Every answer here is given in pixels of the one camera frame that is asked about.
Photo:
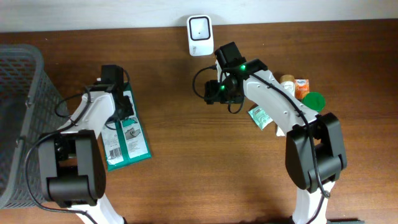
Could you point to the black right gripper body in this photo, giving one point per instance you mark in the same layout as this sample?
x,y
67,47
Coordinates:
x,y
224,89

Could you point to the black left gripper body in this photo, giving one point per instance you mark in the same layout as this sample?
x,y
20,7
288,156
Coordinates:
x,y
124,108

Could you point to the green 3M cloth package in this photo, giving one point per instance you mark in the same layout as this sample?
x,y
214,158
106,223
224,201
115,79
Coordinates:
x,y
124,141

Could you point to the teal wet wipes pack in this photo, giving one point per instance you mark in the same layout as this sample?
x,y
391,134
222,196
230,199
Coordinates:
x,y
260,117

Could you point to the white tube gold cap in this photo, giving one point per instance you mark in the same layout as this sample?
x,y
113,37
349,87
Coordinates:
x,y
288,83

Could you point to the orange small juice carton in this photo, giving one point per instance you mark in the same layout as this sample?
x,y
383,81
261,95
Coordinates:
x,y
302,88

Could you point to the green lid glass jar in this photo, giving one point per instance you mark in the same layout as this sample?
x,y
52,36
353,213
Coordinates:
x,y
314,101

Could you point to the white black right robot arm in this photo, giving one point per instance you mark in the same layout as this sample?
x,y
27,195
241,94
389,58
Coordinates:
x,y
315,153

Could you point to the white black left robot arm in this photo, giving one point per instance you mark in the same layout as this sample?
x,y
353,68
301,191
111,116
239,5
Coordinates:
x,y
72,173

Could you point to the white barcode scanner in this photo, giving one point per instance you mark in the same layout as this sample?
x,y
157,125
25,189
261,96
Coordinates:
x,y
200,35

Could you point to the grey plastic basket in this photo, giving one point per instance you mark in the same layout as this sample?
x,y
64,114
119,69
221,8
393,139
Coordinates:
x,y
28,99

